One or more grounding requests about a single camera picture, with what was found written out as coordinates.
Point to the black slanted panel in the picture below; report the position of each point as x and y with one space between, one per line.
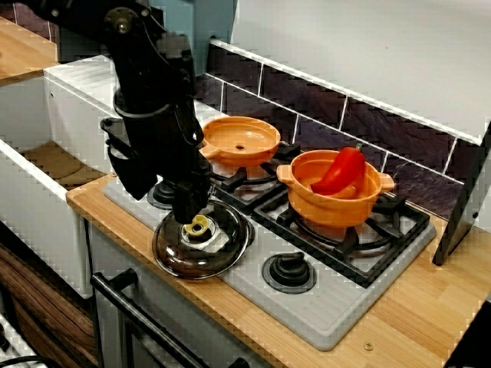
468 191

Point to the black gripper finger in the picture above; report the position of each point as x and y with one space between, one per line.
188 201
130 172

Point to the white toy sink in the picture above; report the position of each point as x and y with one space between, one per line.
76 115

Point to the grey toy stove plate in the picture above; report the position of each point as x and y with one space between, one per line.
337 306

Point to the black burner grate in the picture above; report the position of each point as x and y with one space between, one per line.
345 249
238 184

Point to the red toy pepper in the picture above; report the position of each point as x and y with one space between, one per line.
341 168

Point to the orange toy pot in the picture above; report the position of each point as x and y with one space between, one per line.
326 211

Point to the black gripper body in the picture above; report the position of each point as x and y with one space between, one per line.
161 142

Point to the orange toy frying pan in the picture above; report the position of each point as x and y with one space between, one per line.
245 153

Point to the white toy oven front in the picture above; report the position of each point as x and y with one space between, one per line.
111 326

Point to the teal box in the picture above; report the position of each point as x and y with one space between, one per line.
215 19

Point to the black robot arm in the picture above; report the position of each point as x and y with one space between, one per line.
145 57

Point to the black stove knob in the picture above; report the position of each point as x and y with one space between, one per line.
287 270
163 193

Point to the brown glass lid yellow knob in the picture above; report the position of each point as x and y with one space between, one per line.
180 264

